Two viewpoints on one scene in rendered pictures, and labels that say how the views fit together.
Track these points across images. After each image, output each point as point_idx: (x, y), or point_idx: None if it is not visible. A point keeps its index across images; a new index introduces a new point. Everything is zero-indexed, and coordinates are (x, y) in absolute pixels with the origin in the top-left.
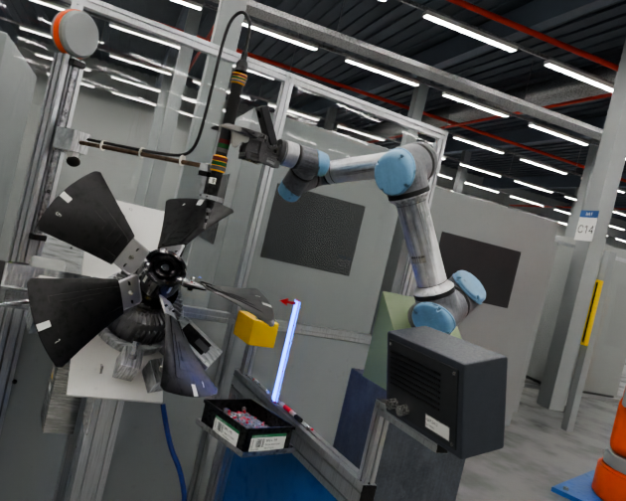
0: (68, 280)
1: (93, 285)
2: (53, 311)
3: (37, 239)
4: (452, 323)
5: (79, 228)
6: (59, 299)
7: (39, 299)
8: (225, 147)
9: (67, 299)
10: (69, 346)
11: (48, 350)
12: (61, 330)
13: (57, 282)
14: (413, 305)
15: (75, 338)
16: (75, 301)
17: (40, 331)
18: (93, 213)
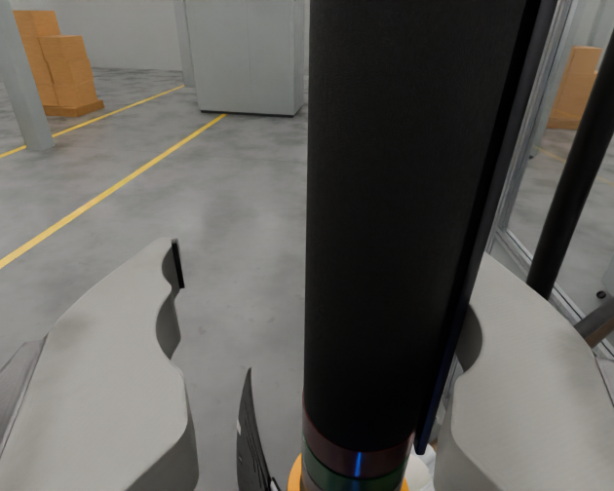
0: (250, 404)
1: (255, 443)
2: (242, 422)
3: None
4: None
5: None
6: (245, 416)
7: (243, 396)
8: (301, 444)
9: (246, 425)
10: (245, 479)
11: (236, 456)
12: (242, 452)
13: (249, 395)
14: None
15: (248, 479)
16: (248, 437)
17: (237, 429)
18: None
